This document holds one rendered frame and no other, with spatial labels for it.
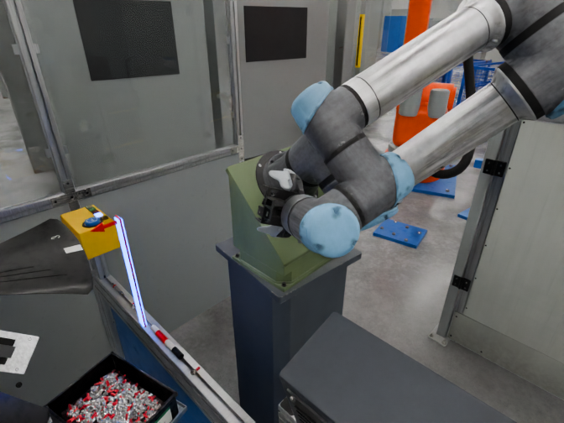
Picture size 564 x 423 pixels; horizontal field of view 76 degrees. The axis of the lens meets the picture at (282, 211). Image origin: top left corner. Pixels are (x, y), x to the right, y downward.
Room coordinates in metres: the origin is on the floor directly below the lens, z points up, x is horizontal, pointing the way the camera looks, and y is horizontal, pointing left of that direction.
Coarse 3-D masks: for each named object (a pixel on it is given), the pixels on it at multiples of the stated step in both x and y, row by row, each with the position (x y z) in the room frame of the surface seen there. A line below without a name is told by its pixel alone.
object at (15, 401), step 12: (0, 396) 0.43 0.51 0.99; (12, 396) 0.43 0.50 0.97; (0, 408) 0.41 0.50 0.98; (12, 408) 0.41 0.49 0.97; (24, 408) 0.42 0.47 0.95; (36, 408) 0.43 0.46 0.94; (0, 420) 0.39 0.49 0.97; (12, 420) 0.40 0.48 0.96; (24, 420) 0.40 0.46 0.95; (36, 420) 0.41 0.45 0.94
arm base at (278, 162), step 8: (288, 152) 0.83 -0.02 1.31; (272, 160) 0.88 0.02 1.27; (280, 160) 0.84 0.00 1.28; (288, 160) 0.81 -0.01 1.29; (264, 168) 0.87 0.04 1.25; (272, 168) 0.84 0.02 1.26; (280, 168) 0.82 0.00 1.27; (288, 168) 0.81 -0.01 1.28; (264, 176) 0.85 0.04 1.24; (272, 184) 0.82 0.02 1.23; (304, 184) 0.79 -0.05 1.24; (312, 184) 0.79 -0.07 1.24; (312, 192) 0.82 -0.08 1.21
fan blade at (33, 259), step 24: (24, 240) 0.64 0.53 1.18; (48, 240) 0.65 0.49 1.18; (72, 240) 0.66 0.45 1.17; (0, 264) 0.56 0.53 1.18; (24, 264) 0.56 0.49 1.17; (48, 264) 0.58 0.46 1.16; (72, 264) 0.60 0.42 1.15; (0, 288) 0.50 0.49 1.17; (24, 288) 0.52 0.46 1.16; (48, 288) 0.53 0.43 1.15; (72, 288) 0.55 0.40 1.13
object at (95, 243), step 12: (60, 216) 0.95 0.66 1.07; (72, 216) 0.95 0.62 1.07; (84, 216) 0.95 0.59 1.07; (72, 228) 0.88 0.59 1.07; (84, 228) 0.88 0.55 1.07; (108, 228) 0.90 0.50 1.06; (84, 240) 0.85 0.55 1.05; (96, 240) 0.87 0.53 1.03; (108, 240) 0.90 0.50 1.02; (96, 252) 0.87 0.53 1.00
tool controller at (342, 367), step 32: (320, 352) 0.30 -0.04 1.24; (352, 352) 0.30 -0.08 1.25; (384, 352) 0.29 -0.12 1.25; (288, 384) 0.27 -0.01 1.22; (320, 384) 0.26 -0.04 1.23; (352, 384) 0.26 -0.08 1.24; (384, 384) 0.26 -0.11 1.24; (416, 384) 0.25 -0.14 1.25; (448, 384) 0.25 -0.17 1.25; (320, 416) 0.24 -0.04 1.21; (352, 416) 0.23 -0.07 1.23; (384, 416) 0.23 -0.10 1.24; (416, 416) 0.22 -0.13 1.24; (448, 416) 0.22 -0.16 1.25; (480, 416) 0.22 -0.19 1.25
